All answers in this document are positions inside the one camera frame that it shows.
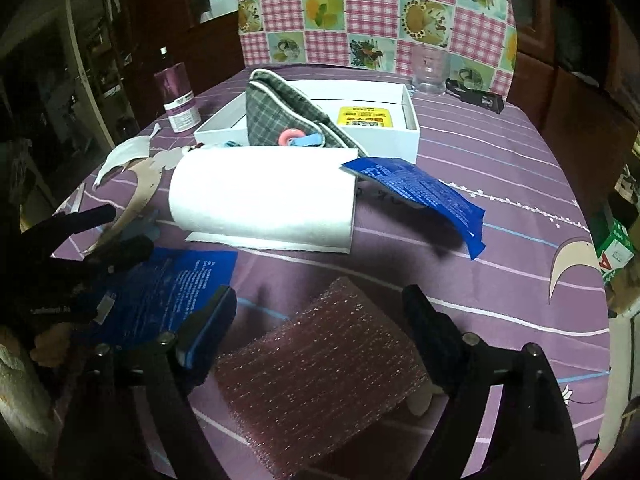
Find white cardboard box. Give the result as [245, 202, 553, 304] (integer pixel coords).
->
[193, 79, 419, 165]

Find beige cut paper piece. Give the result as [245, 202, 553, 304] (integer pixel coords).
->
[82, 152, 181, 256]

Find pink foam sheet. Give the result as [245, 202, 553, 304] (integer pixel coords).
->
[212, 276, 436, 467]

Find pink checked printed cloth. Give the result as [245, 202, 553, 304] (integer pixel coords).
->
[235, 0, 518, 103]

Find green cardboard box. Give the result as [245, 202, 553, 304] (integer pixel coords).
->
[595, 217, 640, 286]

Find white cut paper piece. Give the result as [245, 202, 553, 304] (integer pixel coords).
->
[92, 135, 153, 191]

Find grey plaid slipper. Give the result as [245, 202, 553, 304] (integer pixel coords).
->
[245, 69, 371, 158]

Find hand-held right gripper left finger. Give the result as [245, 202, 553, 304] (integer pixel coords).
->
[55, 285, 238, 480]

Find pink and blue small toy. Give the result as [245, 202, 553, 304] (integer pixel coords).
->
[277, 129, 326, 149]

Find person's left forearm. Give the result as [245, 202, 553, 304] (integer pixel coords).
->
[0, 325, 58, 466]

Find purple striped tablecloth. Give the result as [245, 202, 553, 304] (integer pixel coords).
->
[50, 65, 613, 480]

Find black phone stand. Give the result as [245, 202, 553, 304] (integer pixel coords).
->
[445, 77, 506, 113]

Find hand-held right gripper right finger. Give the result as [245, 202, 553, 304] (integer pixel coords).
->
[402, 285, 583, 480]

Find purple bottle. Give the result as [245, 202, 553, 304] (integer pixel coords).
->
[154, 47, 202, 134]

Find person's left hand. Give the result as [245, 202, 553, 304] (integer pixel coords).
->
[30, 322, 76, 368]

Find white paper towel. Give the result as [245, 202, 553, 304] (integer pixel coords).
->
[169, 146, 358, 255]

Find dark wooden cabinet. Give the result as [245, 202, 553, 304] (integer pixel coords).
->
[510, 0, 640, 206]
[120, 0, 243, 98]

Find blue printed packet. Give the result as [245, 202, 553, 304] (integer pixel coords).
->
[340, 156, 487, 261]
[80, 247, 238, 356]

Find clear glass cup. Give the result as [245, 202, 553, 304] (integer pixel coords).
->
[411, 45, 451, 96]

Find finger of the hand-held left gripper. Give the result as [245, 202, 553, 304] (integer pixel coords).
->
[52, 235, 154, 281]
[20, 205, 116, 242]

